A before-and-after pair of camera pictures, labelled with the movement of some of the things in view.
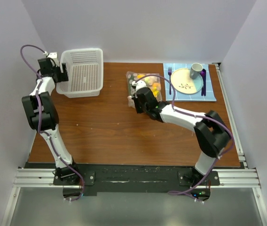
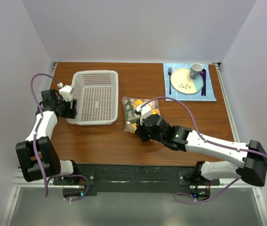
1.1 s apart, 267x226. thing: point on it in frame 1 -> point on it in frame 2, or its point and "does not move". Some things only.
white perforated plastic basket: x=85 y=67 -> x=97 y=93
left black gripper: x=63 y=76 -> x=71 y=113
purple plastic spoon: x=202 y=72 does not move
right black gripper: x=137 y=110 -> x=139 y=132
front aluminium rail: x=228 y=178 does not move
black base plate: x=84 y=181 does not move
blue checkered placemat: x=200 y=89 does not move
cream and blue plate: x=182 y=82 does not move
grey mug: x=195 y=68 does not move
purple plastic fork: x=169 y=73 does not move
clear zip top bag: x=152 y=81 -> x=129 y=106
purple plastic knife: x=204 y=79 does not move
